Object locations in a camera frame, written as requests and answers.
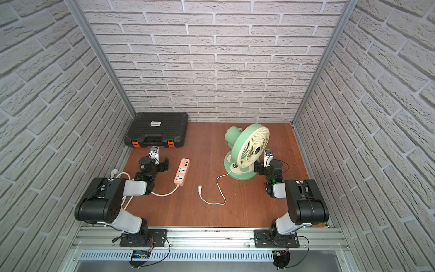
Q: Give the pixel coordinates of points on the aluminium corner post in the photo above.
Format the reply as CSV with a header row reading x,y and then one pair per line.
x,y
336,35
91,37

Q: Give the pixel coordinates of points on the aluminium front rail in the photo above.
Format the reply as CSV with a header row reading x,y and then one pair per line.
x,y
208,238

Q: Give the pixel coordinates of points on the small green circuit board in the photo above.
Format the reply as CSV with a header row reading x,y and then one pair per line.
x,y
140,254

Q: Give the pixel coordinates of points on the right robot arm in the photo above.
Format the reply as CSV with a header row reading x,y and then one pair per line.
x,y
306,207

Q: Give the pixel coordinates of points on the pink power strip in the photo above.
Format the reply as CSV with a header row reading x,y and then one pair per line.
x,y
181,174

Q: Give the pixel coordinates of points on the black plastic tool case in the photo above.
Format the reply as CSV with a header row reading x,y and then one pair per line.
x,y
166,129

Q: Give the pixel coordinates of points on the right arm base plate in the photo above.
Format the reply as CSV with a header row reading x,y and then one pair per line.
x,y
271,239

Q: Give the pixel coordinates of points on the left aluminium corner post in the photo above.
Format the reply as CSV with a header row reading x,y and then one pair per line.
x,y
91,37

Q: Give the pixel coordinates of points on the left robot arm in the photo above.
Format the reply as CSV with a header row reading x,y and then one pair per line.
x,y
101,203

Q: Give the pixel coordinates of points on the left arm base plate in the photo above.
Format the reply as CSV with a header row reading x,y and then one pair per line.
x,y
144,240

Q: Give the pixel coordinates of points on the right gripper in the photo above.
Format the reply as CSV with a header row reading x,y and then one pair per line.
x,y
261,167

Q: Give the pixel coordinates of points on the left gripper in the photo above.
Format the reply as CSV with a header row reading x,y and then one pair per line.
x,y
160,163

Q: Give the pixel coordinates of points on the green desk fan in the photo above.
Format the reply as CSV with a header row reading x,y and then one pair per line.
x,y
246,146

